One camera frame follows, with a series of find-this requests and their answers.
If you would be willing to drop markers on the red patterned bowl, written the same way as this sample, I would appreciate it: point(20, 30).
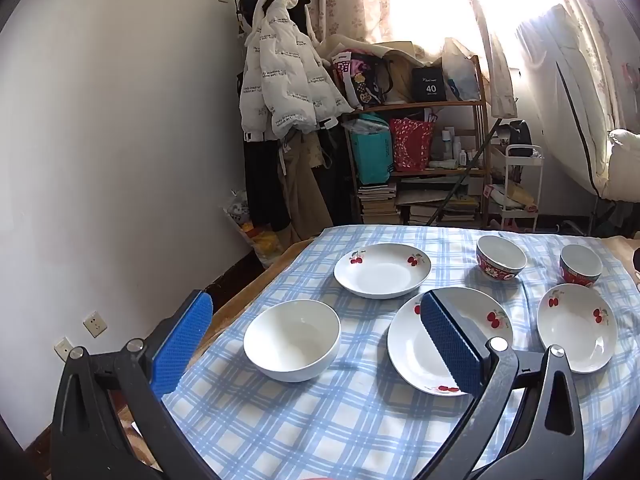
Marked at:
point(580, 266)
point(500, 260)

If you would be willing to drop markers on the white plastic bag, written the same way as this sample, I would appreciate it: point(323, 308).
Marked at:
point(460, 70)

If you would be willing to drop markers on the clear bag with yellow items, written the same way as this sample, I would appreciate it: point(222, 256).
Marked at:
point(260, 240)

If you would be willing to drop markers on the printed tote bag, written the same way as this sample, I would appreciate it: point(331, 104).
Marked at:
point(362, 80)

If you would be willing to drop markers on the white utility cart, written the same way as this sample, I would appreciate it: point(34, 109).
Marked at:
point(520, 190)

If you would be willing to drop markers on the plain white bowl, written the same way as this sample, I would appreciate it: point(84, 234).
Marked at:
point(292, 340)

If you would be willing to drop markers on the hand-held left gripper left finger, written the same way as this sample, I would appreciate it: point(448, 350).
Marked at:
point(182, 345)

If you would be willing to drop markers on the wooden shelf unit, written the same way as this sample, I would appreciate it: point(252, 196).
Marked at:
point(430, 106)

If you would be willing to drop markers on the white hanging duvet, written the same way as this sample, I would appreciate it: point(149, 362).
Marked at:
point(565, 100)

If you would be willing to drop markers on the stack of books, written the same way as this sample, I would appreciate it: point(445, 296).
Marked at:
point(377, 205)

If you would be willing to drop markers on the white cherry print plate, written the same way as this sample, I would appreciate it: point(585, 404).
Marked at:
point(577, 322)
point(407, 347)
point(382, 270)

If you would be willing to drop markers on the tan fleece blanket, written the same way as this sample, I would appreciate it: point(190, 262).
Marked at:
point(250, 292)

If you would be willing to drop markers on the black trousers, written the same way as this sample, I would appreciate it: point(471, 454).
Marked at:
point(265, 180)

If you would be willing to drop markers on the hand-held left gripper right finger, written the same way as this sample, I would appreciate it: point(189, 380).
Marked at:
point(450, 345)

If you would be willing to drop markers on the black box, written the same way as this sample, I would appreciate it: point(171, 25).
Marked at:
point(429, 85)

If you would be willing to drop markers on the teal shopping bag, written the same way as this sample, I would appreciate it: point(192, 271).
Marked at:
point(371, 152)

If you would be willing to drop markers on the beige trousers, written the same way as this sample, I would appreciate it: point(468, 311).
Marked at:
point(305, 185)

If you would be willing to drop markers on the red patterned bag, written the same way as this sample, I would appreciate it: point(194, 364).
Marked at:
point(411, 145)

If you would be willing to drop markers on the group of white bottles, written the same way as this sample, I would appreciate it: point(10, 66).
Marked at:
point(457, 152)

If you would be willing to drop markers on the dark green pole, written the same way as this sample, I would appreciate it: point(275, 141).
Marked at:
point(450, 185)

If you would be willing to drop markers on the blue plaid tablecloth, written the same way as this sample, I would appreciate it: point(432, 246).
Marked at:
point(325, 420)

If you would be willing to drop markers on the white printed puffer jacket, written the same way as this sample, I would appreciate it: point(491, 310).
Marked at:
point(280, 70)

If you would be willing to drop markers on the white wall socket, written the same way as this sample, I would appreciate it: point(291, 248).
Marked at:
point(95, 322)
point(62, 347)

